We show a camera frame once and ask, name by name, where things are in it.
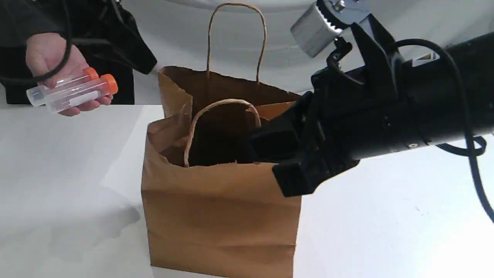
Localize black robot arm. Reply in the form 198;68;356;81
239;39;464;197

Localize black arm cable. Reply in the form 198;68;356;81
386;39;494;224

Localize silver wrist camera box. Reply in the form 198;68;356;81
290;0;371;58

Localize brown paper bag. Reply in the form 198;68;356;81
141;49;301;278

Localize person's bare hand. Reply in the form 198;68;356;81
25;32;113;117

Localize person's dark sleeve forearm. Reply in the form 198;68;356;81
0;0;73;48

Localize clear tube orange cap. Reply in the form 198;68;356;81
26;67;100;107
44;74;118;113

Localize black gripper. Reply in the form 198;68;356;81
236;69;402;198

